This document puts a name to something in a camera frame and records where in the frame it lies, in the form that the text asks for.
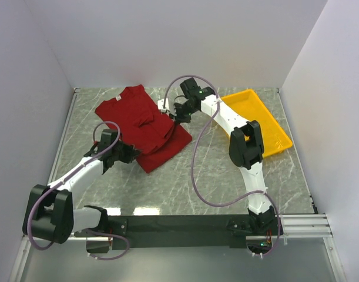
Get red t shirt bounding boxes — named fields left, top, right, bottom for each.
left=95, top=85, right=192, bottom=173

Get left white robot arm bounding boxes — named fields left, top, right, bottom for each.
left=22, top=129, right=141, bottom=244

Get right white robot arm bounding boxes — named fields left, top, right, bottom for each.
left=173, top=75, right=280, bottom=236

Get yellow plastic tray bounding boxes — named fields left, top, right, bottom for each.
left=217, top=89, right=294, bottom=159

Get black base crossbar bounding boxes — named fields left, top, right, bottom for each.
left=73, top=214, right=284, bottom=250

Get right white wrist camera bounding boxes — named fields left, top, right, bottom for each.
left=157, top=98, right=172, bottom=114

